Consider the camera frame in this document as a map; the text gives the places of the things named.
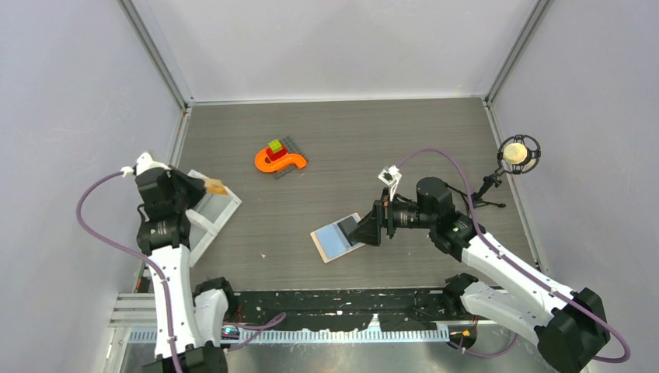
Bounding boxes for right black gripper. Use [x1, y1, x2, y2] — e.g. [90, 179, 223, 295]
[348, 188, 436, 246]

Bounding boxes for dark grey credit card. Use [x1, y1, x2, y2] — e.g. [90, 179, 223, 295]
[336, 214, 359, 246]

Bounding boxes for tan card holder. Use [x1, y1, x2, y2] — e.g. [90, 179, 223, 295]
[309, 212, 364, 263]

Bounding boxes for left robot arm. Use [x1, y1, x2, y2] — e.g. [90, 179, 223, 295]
[135, 162, 241, 372]

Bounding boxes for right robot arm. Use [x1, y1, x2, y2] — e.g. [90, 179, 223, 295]
[348, 177, 611, 372]

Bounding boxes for white divided tray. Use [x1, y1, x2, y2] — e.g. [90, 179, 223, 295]
[187, 169, 242, 267]

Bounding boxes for orange curved toy track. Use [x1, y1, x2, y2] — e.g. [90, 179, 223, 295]
[254, 148, 308, 173]

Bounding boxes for grey studded baseplate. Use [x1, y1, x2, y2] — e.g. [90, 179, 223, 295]
[273, 136, 308, 180]

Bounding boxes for red toy block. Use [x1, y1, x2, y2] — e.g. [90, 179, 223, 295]
[266, 141, 288, 162]

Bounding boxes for green toy block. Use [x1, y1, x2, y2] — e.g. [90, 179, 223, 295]
[268, 139, 284, 154]

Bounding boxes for microphone on tripod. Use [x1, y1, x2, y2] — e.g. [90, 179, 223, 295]
[445, 134, 542, 211]

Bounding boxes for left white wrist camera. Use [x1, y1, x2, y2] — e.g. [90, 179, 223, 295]
[120, 152, 172, 178]

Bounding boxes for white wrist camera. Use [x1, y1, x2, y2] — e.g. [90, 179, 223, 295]
[120, 152, 172, 178]
[378, 165, 402, 200]

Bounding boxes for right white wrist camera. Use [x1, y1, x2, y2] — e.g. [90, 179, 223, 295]
[378, 165, 402, 200]

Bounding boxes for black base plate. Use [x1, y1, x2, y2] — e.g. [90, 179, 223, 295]
[224, 288, 476, 332]

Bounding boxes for white slotted cable duct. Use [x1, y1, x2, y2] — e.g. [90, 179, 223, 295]
[127, 326, 450, 344]

